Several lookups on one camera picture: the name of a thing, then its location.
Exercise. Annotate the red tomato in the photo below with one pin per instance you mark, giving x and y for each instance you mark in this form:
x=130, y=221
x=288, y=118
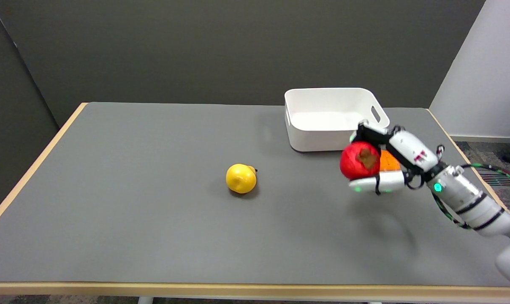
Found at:
x=359, y=161

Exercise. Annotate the white plastic bin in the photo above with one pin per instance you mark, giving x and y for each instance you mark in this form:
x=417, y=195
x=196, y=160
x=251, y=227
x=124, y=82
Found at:
x=329, y=119

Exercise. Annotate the orange oval fruit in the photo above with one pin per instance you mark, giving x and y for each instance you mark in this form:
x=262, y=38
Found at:
x=389, y=162

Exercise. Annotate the white table leg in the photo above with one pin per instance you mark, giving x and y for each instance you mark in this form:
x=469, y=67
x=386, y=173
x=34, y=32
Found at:
x=145, y=300

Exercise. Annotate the grey table mat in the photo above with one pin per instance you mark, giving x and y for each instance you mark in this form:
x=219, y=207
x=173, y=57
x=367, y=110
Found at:
x=221, y=194

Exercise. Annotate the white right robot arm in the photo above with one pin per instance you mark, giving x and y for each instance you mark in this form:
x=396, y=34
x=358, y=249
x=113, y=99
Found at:
x=474, y=207

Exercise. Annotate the yellow lemon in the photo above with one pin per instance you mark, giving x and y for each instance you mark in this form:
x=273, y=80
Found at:
x=241, y=178

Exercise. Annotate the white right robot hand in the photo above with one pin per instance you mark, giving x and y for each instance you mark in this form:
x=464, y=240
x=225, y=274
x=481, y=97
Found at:
x=396, y=162

